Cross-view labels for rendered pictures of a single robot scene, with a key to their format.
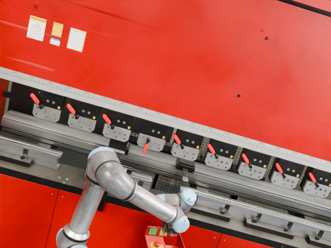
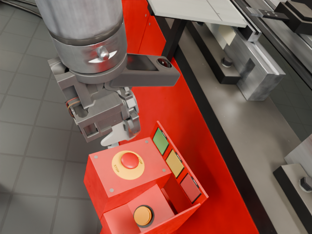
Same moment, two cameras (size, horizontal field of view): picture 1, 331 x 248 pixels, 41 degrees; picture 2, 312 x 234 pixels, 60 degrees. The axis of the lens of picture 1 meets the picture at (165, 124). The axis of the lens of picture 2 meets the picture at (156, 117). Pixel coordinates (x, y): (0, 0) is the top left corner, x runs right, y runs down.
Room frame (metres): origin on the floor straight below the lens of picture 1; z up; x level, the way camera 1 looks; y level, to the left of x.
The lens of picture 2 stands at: (1.82, -0.45, 1.28)
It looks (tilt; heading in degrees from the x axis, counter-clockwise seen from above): 45 degrees down; 61
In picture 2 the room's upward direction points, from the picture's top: 24 degrees clockwise
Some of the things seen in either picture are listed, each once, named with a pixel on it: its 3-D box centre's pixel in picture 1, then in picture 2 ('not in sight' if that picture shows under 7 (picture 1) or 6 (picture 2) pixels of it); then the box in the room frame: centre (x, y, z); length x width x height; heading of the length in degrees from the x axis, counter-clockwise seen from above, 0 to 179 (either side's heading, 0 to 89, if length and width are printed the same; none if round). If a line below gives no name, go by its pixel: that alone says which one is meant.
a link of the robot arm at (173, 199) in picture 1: (168, 204); not in sight; (1.76, -0.12, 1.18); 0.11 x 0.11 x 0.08; 30
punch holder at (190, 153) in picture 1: (186, 142); not in sight; (2.32, -0.15, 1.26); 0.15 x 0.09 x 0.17; 94
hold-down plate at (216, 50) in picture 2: not in sight; (209, 46); (2.24, 0.18, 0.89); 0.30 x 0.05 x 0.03; 94
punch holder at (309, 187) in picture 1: (317, 180); not in sight; (2.38, -0.95, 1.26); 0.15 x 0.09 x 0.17; 94
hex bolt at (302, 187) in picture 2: not in sight; (307, 184); (2.28, -0.28, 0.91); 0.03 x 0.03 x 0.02
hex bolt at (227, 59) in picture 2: not in sight; (227, 61); (2.25, 0.08, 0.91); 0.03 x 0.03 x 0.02
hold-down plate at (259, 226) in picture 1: (269, 228); not in sight; (2.31, -0.78, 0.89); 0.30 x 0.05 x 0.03; 94
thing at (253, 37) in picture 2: (115, 166); (237, 16); (2.30, 0.20, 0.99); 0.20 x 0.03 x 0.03; 94
